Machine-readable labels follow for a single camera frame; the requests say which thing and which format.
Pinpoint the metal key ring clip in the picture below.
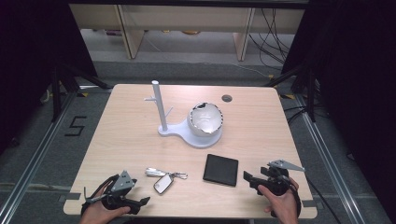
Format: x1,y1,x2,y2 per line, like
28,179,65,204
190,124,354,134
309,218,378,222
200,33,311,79
169,171,190,181

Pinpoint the bundle of black cables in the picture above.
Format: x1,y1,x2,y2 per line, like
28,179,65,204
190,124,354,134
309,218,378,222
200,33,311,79
247,7,296,71

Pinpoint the light wooden desk frame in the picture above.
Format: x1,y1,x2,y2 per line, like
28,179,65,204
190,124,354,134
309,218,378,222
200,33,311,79
68,3,306,63

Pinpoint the white bowl with dark rim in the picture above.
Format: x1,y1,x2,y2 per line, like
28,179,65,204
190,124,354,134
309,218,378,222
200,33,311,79
187,102,225,138

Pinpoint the black metal stand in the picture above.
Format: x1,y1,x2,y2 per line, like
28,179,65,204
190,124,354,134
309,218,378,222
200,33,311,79
263,63,319,123
50,63,114,123

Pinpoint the person's left hand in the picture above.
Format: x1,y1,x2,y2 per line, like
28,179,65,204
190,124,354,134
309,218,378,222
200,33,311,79
78,186,132,224

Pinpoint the white stand with round tray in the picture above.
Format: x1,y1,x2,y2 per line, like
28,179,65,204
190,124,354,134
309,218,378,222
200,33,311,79
143,79,224,150

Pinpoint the silver key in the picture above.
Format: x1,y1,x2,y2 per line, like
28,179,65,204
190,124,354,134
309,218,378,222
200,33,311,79
145,167,170,178

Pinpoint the person's right hand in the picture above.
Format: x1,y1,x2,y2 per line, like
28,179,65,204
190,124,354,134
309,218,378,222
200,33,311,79
257,176,301,224

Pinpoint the white key fob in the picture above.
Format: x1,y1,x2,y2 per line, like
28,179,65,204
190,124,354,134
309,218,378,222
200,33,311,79
152,173,176,196

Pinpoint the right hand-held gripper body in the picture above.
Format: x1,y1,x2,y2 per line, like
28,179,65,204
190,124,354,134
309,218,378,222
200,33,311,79
255,159,306,198

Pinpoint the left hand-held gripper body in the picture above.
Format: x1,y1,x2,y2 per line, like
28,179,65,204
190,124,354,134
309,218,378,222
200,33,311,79
81,170,142,217

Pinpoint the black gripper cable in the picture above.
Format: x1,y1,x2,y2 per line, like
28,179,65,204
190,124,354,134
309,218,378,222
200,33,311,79
290,175,344,224

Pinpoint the white floor cable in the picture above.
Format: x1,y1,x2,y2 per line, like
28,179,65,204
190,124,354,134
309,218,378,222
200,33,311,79
229,61,273,79

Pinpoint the aluminium floor rail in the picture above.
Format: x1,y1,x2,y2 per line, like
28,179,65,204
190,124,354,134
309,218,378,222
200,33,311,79
293,92,370,224
0,91,78,220

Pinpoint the black wallet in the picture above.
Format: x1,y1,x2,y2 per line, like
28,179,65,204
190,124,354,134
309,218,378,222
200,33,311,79
202,153,240,188

